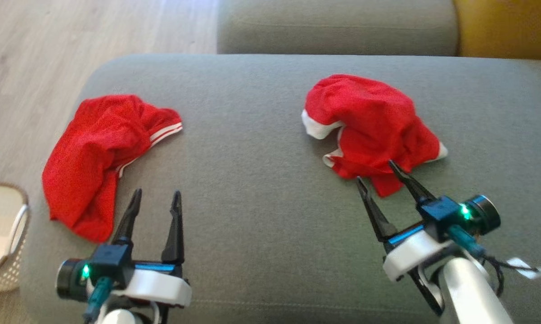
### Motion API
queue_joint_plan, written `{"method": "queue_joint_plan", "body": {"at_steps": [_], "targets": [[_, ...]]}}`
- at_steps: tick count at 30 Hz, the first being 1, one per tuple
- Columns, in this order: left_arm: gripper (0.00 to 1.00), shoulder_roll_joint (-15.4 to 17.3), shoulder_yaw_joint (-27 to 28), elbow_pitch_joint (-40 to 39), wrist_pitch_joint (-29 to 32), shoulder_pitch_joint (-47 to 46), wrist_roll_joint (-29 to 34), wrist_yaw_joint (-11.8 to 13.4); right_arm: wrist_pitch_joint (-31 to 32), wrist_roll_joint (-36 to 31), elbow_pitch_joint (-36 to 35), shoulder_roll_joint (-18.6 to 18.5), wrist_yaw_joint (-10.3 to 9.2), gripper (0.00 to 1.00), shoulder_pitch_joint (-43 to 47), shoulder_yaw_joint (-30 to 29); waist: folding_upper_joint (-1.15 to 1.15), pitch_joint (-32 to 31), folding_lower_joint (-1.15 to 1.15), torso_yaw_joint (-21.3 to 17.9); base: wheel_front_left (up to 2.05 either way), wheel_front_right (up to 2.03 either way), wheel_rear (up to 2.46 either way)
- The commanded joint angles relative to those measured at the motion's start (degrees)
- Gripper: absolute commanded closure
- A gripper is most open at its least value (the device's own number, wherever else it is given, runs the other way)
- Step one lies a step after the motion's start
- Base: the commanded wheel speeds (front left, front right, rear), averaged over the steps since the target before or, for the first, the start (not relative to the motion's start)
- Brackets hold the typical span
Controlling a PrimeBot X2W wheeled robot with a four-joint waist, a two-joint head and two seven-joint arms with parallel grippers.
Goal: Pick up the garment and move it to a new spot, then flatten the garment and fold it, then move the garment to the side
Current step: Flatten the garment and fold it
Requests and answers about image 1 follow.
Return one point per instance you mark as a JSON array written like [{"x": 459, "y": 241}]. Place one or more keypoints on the grey sofa back cushion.
[{"x": 333, "y": 27}]

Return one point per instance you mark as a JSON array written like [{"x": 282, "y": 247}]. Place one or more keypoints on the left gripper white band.
[{"x": 158, "y": 285}]

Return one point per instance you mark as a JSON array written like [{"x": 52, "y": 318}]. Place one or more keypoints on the red garment white trim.
[{"x": 374, "y": 117}]

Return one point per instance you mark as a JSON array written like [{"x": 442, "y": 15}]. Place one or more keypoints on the red basketball jersey white sleeves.
[{"x": 90, "y": 148}]

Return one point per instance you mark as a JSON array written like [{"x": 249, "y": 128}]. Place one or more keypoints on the grey sofa seat cushion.
[{"x": 252, "y": 157}]

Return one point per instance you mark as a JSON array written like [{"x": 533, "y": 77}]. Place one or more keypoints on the beige laundry basket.
[{"x": 0, "y": 225}]

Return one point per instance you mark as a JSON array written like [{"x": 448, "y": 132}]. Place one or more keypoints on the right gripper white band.
[{"x": 410, "y": 254}]

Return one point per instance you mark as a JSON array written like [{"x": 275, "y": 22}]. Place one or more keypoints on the yellow sofa cushion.
[{"x": 509, "y": 27}]

